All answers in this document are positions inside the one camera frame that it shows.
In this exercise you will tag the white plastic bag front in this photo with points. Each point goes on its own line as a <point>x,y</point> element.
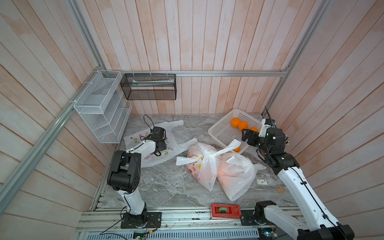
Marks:
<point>236,174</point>

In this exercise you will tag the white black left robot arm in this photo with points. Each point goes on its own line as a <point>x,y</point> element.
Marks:
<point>125,172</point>

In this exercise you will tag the red tape dispenser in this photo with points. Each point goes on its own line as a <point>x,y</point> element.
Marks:
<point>221,211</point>

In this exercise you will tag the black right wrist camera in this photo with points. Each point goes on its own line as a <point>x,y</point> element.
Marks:
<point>266,123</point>

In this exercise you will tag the black wire mesh basket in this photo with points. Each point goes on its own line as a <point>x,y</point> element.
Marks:
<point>149,87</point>

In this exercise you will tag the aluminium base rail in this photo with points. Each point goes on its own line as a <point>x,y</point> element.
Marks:
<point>191,223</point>

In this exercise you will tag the white plastic perforated basket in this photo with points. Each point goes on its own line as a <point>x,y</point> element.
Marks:
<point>223,132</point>

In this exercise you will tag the white printed bag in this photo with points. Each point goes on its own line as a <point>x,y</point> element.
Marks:
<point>140,142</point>
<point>203,162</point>

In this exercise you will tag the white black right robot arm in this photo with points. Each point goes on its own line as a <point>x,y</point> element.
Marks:
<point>319,223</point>

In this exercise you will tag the white wire mesh shelf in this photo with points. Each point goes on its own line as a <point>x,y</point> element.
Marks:
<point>103,107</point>

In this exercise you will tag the small white label card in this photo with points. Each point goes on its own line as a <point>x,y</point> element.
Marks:
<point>262,182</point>

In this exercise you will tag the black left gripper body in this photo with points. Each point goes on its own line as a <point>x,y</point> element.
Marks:
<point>163,146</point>

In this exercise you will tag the brown tape roll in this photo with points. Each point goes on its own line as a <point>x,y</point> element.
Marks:
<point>279,189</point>

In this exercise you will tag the white printed bag back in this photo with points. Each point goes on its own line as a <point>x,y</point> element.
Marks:
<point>140,142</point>

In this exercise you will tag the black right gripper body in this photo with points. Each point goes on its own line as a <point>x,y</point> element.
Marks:
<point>255,140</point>

